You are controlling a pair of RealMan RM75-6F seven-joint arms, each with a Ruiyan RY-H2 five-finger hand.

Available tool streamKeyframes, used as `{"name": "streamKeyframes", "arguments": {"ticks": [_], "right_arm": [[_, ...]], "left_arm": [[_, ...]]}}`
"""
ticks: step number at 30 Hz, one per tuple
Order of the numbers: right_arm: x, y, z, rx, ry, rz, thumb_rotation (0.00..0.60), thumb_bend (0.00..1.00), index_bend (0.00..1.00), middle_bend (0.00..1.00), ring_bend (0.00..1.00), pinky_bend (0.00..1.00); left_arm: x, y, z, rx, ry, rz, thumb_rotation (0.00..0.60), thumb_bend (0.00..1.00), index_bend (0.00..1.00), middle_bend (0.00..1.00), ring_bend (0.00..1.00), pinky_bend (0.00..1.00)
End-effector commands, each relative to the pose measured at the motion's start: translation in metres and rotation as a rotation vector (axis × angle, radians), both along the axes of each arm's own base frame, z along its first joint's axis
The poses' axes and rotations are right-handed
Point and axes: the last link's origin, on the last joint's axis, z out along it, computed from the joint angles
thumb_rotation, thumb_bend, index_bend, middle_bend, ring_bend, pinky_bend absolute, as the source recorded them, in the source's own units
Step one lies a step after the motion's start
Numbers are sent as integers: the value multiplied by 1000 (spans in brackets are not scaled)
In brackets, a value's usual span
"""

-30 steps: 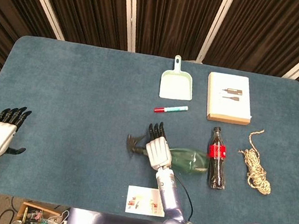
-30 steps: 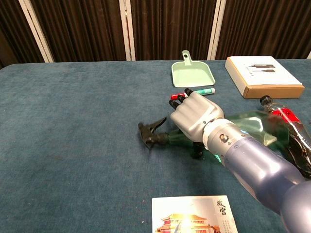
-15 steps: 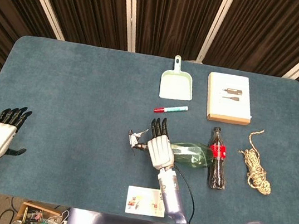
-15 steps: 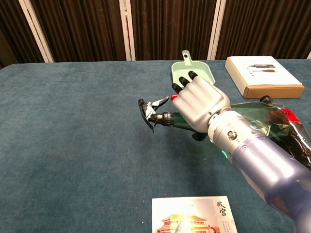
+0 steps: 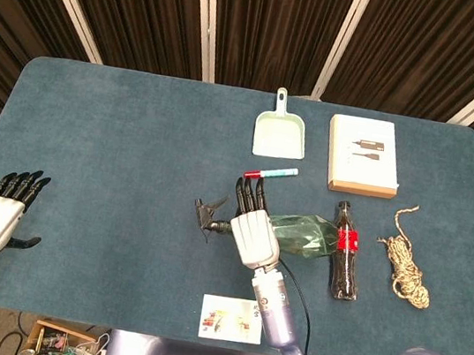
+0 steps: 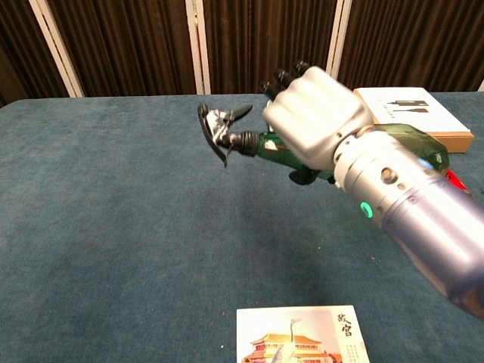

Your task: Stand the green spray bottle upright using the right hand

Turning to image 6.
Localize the white screen frame post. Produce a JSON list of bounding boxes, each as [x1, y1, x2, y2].
[[29, 0, 85, 98], [185, 0, 212, 95], [321, 0, 355, 95]]

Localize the palace picture card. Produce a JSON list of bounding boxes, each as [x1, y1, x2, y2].
[[236, 304, 371, 363]]

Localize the green spray bottle black trigger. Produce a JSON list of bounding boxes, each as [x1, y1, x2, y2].
[[197, 103, 451, 187]]

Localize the blue table cloth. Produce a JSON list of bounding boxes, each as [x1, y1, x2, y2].
[[0, 90, 484, 363]]

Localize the cola bottle red label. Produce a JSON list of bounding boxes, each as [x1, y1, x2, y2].
[[444, 169, 473, 197]]

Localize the dark brown pleated curtain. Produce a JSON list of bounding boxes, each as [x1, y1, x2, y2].
[[0, 0, 484, 107]]

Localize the white topped cardboard box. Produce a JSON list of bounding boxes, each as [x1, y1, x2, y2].
[[353, 87, 476, 154]]

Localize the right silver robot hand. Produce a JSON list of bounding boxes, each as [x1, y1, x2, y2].
[[259, 59, 375, 187]]

